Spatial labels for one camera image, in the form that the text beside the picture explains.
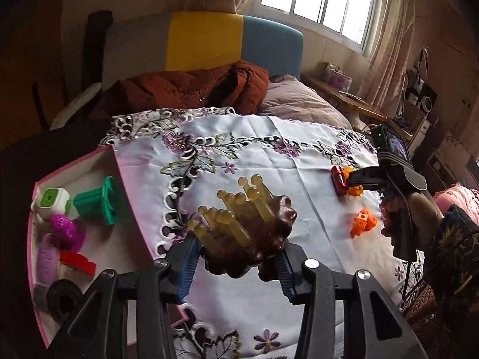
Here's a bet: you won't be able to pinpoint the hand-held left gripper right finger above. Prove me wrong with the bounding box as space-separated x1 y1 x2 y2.
275 243 429 359

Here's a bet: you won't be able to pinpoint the purple holed round toy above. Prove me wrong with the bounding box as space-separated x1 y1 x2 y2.
48 213 87 251

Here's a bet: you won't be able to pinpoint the white floral embroidered tablecloth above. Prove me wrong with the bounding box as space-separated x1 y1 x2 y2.
99 107 425 359

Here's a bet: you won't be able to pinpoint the lilac dotted handle toy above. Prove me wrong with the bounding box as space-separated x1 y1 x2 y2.
35 232 62 287

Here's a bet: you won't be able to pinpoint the green plastic spool toy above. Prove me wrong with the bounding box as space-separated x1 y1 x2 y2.
73 176 122 227

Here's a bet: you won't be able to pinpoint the white shelf rack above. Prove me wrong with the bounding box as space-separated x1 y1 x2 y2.
397 48 438 150

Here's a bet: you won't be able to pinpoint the orange yellow plastic toy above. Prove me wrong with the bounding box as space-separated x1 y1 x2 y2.
342 165 365 197

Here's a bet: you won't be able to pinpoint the black chair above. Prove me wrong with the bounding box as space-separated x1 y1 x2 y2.
32 10 113 128

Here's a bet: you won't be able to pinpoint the person's right hand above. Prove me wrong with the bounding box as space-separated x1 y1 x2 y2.
381 194 444 250

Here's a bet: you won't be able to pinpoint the orange holed cube blocks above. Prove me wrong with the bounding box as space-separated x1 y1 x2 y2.
350 207 378 238

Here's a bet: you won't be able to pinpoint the red glossy toy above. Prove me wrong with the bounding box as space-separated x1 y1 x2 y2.
331 165 348 196

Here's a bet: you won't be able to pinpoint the pink cloth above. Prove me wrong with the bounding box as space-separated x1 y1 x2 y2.
434 183 479 217

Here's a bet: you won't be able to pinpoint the person's right forearm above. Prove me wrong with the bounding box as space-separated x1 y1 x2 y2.
427 204 479 307

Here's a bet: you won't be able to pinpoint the wooden desk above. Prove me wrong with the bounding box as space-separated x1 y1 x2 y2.
303 75 388 120

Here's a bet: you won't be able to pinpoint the brown massager with amber pins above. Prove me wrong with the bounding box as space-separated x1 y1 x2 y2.
187 174 298 279

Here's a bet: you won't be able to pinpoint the pink cardboard box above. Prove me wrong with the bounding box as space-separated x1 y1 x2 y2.
26 145 188 348

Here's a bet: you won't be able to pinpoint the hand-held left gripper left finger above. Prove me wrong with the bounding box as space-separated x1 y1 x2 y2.
47 234 201 359

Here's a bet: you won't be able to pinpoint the rust brown blanket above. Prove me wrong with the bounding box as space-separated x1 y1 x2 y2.
93 60 270 120

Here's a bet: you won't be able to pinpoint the red plastic block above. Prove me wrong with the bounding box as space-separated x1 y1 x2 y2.
59 250 97 276

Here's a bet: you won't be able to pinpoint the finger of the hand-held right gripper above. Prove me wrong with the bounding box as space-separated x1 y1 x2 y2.
350 166 388 182
350 180 388 192

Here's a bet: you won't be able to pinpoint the purple printed box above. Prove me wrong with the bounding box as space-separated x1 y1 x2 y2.
324 63 353 92

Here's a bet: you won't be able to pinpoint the black roller with grey handle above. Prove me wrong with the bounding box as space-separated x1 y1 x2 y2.
32 279 84 324

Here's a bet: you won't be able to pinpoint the beige pillow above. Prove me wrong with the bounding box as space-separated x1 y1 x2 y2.
258 75 354 130

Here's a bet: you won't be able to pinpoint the white cabinet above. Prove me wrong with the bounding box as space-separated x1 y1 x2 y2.
427 131 479 191

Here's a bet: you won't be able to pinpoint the yellow and blue headboard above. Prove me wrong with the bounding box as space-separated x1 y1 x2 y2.
101 10 304 83

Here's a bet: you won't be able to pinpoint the brown wicker basket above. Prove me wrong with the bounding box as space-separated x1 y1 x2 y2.
400 277 438 322

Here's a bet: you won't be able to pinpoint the white toy with green face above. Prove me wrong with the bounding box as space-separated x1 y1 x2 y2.
31 187 72 222

